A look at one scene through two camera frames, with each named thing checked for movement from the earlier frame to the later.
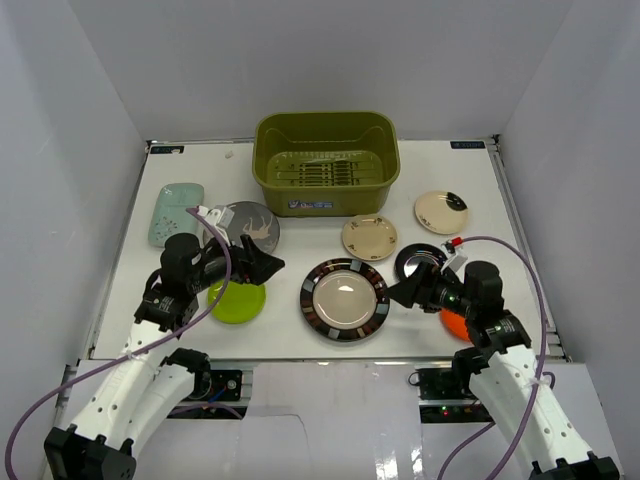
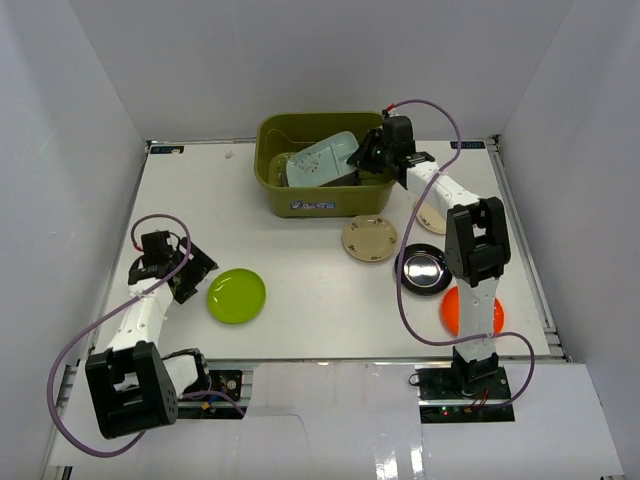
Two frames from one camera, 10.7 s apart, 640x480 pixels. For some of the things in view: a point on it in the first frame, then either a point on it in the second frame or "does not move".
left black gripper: x=245 y=261 -> x=195 y=270
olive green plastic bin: x=318 y=164 does not move
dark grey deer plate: x=256 y=221 -> x=347 y=179
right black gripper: x=425 y=274 -> x=360 y=158
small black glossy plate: x=415 y=254 does not move
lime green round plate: x=239 y=302 does not move
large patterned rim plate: x=344 y=300 -> x=278 y=175
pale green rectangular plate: x=170 y=213 -> x=321 y=161
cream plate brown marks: x=369 y=237 does not move
